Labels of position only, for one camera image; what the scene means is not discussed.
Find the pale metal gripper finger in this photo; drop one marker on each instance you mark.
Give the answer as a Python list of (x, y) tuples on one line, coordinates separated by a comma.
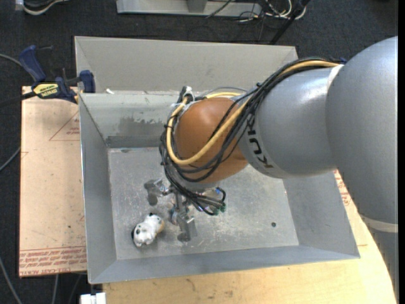
[(186, 228), (153, 187)]

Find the white spotted toy dog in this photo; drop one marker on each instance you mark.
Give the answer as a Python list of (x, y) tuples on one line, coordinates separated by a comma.
[(147, 230)]

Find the grey metal bin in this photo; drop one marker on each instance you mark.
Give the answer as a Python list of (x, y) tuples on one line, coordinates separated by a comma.
[(253, 214)]

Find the brown cardboard board, red print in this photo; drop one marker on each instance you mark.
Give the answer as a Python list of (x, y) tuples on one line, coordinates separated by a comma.
[(50, 176)]

